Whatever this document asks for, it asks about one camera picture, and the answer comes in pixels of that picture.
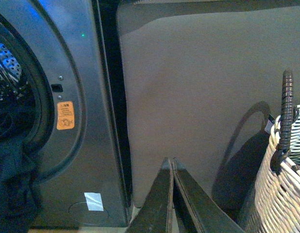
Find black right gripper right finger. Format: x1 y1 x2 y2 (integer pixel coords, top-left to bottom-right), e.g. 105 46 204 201
173 158 243 233

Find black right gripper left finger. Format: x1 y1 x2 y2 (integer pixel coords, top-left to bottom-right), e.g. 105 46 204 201
126 158 174 233

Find dark blue garment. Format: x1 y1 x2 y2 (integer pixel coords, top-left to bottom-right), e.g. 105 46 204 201
0 106 44 233

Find grey front-load washing machine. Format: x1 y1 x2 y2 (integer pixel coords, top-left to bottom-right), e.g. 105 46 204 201
0 0 131 230

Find white tape strip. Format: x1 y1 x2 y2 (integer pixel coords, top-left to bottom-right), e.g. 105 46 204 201
84 192 104 212

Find white woven laundry basket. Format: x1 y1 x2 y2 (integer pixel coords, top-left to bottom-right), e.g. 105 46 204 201
237 105 300 233

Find orange warning sticker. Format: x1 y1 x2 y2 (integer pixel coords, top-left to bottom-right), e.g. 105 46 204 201
56 101 75 130

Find grey side cabinet panel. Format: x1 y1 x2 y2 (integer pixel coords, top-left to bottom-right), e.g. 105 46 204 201
117 0 300 209

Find stainless steel washer drum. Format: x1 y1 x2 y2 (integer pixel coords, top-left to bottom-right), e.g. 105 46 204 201
0 41 36 140

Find dark basket handle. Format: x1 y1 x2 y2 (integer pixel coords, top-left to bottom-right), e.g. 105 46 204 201
270 69 295 175

